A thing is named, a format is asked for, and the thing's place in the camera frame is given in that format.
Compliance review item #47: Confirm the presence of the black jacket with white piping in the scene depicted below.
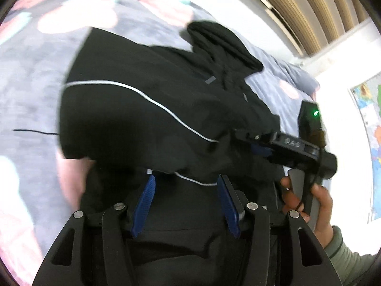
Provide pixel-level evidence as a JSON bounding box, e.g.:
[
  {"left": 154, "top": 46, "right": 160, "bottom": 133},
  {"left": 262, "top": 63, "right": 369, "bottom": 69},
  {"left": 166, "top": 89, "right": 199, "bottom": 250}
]
[{"left": 58, "top": 20, "right": 287, "bottom": 286}]

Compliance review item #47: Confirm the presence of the wall map poster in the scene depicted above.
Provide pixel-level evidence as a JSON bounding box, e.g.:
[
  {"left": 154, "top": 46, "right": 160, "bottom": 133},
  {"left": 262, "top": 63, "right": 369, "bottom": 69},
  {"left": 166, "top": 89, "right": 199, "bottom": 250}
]
[{"left": 349, "top": 74, "right": 381, "bottom": 225}]

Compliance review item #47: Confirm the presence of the striped brown window blind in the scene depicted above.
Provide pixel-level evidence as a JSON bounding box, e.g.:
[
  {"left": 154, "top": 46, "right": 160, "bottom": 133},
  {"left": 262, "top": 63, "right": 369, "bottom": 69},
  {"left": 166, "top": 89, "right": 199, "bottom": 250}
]
[{"left": 234, "top": 0, "right": 370, "bottom": 58}]

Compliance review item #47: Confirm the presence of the person's right forearm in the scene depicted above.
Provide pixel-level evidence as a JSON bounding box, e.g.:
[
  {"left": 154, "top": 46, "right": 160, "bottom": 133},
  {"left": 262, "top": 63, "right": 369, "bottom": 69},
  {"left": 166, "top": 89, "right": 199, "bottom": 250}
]
[{"left": 324, "top": 226, "right": 379, "bottom": 286}]

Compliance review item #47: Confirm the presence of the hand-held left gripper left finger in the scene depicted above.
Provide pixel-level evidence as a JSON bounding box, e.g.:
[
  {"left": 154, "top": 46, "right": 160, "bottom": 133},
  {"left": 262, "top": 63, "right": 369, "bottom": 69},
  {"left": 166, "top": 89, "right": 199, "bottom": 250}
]
[{"left": 31, "top": 174, "right": 157, "bottom": 286}]

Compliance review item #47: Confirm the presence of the person's right hand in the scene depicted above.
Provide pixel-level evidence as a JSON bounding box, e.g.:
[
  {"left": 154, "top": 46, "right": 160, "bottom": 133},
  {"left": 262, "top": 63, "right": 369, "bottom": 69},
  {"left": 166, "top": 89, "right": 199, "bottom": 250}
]
[{"left": 281, "top": 176, "right": 334, "bottom": 240}]

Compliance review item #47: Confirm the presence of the grey floral blanket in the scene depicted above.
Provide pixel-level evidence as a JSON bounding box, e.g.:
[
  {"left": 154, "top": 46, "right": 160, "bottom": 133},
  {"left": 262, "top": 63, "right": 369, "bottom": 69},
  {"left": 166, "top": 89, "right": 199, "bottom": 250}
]
[{"left": 0, "top": 0, "right": 321, "bottom": 284}]

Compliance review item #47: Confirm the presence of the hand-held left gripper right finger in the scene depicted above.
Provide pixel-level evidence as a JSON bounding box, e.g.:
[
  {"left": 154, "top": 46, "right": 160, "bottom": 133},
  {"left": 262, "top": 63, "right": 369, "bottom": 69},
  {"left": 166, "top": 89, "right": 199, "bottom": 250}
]
[{"left": 216, "top": 174, "right": 343, "bottom": 286}]

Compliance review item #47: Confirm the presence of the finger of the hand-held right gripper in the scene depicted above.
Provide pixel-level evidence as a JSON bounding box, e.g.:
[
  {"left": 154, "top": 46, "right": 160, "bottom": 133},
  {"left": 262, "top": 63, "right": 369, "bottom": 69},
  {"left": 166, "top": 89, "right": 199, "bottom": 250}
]
[{"left": 235, "top": 129, "right": 275, "bottom": 159}]

